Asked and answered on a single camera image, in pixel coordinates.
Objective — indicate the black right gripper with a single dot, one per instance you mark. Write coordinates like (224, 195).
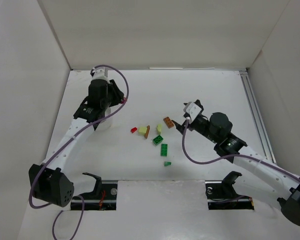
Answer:
(190, 122)

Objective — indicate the light green lego slope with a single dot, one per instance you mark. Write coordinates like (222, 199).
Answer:
(167, 163)

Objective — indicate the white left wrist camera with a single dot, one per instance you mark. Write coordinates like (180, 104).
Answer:
(99, 73)

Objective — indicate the brown curved lego piece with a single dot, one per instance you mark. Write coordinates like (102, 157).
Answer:
(147, 132)

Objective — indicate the green long lego brick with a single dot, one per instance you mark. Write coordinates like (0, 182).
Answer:
(164, 150)

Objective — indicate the orange lego brick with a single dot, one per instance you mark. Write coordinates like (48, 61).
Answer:
(169, 123)

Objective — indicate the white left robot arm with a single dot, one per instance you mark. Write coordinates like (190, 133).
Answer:
(49, 181)

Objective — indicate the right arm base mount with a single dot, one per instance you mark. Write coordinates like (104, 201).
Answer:
(221, 194)

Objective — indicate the white round divided container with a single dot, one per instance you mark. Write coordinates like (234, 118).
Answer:
(106, 123)

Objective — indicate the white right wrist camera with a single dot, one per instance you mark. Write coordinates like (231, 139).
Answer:
(191, 111)

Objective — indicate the yellow lego piece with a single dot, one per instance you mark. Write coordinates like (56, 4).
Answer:
(159, 129)

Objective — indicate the yellow lego brick left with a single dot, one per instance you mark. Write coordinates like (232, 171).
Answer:
(142, 130)

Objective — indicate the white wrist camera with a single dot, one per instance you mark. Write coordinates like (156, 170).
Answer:
(191, 111)
(99, 73)

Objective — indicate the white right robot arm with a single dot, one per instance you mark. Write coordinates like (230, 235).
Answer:
(275, 187)

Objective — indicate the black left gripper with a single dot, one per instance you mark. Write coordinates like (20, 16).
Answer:
(116, 92)

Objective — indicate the small red lego piece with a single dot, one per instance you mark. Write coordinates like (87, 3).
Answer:
(133, 130)

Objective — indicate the green square lego brick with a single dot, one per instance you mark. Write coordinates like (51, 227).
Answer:
(157, 140)

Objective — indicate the aluminium rail right side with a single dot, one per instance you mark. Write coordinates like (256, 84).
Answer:
(257, 117)

